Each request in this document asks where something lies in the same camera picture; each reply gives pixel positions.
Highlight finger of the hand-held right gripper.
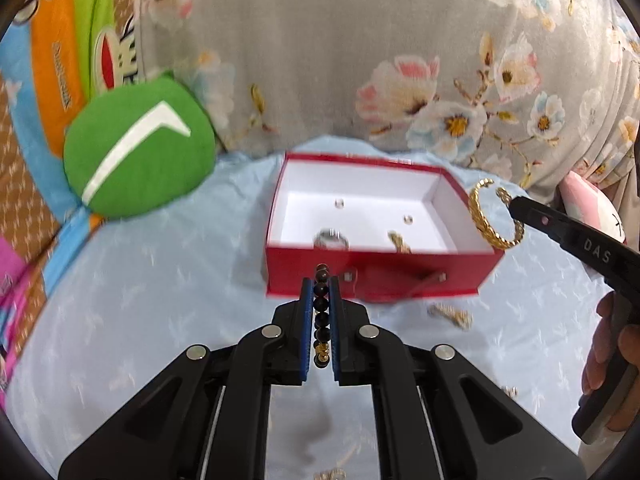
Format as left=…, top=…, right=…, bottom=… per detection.
left=509, top=196, right=577, bottom=252

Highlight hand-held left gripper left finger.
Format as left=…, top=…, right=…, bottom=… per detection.
left=59, top=277, right=316, bottom=480

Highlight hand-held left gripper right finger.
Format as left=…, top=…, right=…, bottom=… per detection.
left=329, top=276, right=587, bottom=480

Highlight black bead bracelet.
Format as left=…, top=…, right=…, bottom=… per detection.
left=312, top=263, right=332, bottom=366

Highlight gold braided bangle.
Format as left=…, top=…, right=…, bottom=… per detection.
left=468, top=178, right=524, bottom=251

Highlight red cardboard box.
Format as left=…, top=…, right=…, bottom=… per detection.
left=264, top=152, right=506, bottom=303

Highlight silver wristwatch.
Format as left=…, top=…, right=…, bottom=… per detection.
left=312, top=228, right=351, bottom=251

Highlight person's right hand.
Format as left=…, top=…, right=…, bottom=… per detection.
left=581, top=291, right=640, bottom=432

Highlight pink plush pillow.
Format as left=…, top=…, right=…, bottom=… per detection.
left=557, top=170, right=627, bottom=246

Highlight pearl hair clip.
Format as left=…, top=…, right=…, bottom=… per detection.
left=429, top=303, right=474, bottom=331

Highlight light blue palm-print sheet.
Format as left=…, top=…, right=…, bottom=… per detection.
left=5, top=135, right=621, bottom=480

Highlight green round cushion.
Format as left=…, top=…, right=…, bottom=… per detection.
left=62, top=71, right=218, bottom=220

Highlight grey floral blanket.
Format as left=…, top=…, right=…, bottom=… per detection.
left=135, top=0, right=640, bottom=206

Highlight colourful cartoon monkey blanket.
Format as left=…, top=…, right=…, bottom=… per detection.
left=0, top=0, right=146, bottom=411

